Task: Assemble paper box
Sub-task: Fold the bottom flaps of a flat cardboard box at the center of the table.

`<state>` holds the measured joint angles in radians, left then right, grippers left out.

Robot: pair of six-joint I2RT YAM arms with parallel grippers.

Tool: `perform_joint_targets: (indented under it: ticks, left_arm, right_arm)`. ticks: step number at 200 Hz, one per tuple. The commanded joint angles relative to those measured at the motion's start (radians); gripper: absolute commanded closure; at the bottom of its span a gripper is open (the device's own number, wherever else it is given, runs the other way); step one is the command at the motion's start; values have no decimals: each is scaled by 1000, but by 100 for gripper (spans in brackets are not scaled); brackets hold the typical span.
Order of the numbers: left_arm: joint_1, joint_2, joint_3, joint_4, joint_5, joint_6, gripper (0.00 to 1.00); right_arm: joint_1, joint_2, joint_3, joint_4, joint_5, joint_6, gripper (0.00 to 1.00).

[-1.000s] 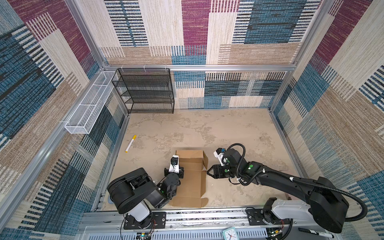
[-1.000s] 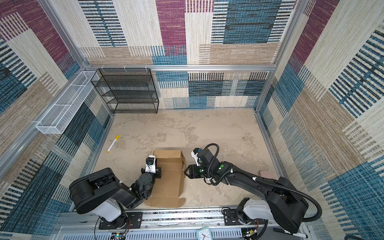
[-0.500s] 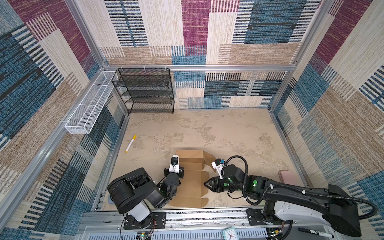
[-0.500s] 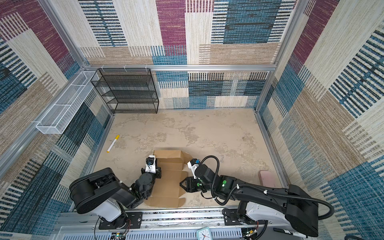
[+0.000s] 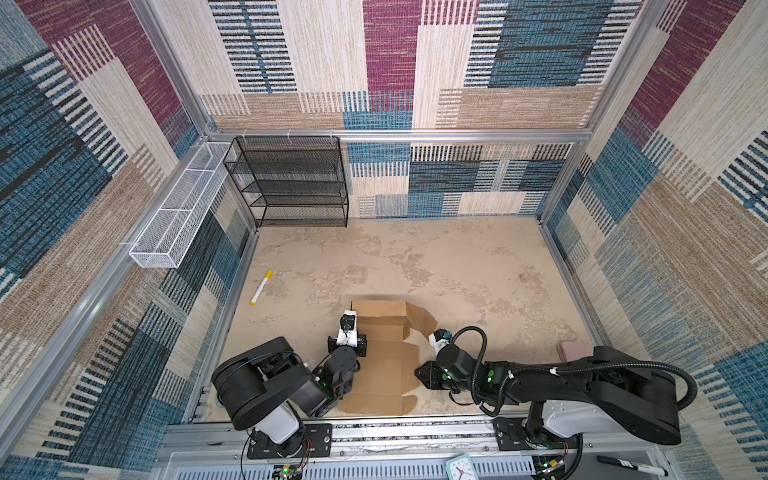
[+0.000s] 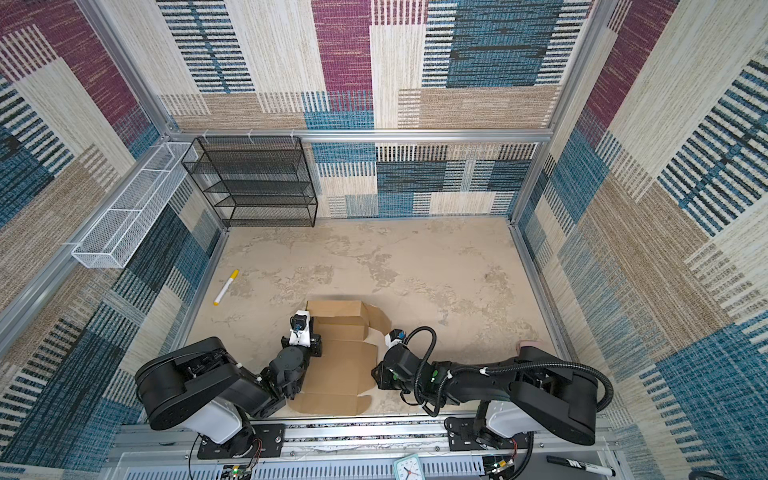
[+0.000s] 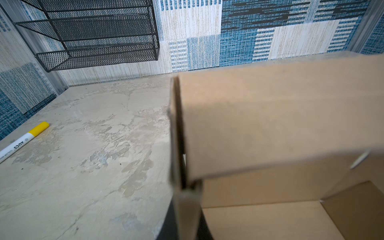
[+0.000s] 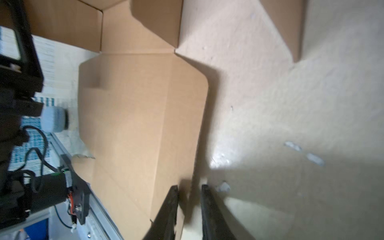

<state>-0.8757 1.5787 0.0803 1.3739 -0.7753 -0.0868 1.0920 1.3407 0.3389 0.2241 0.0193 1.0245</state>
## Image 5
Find brown cardboard box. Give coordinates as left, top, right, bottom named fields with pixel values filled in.
left=337, top=300, right=437, bottom=416

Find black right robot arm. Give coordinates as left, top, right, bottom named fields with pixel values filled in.
left=414, top=343, right=698, bottom=445

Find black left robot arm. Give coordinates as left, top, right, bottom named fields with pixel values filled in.
left=211, top=334, right=367, bottom=448

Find small teal clock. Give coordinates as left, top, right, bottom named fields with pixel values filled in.
left=445, top=454, right=479, bottom=480

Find yellow white marker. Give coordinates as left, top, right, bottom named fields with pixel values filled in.
left=249, top=269, right=273, bottom=306

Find pink eraser block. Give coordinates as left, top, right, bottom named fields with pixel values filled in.
left=557, top=340, right=594, bottom=362

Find black marker pen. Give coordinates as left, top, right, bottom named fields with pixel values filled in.
left=596, top=455, right=669, bottom=477

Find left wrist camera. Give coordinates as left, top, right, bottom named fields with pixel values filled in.
left=336, top=310, right=358, bottom=347

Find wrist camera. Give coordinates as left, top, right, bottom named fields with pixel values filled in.
left=336, top=310, right=358, bottom=347
left=428, top=328, right=452, bottom=354

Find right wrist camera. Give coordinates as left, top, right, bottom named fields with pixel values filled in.
left=428, top=328, right=452, bottom=354

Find aluminium mounting rail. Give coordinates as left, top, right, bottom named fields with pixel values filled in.
left=150, top=414, right=669, bottom=479

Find black wire mesh shelf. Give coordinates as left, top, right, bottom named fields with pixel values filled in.
left=223, top=136, right=350, bottom=227

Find white wire mesh basket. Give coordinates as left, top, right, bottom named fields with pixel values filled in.
left=129, top=142, right=229, bottom=269

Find black corrugated cable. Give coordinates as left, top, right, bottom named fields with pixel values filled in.
left=551, top=359, right=699, bottom=412

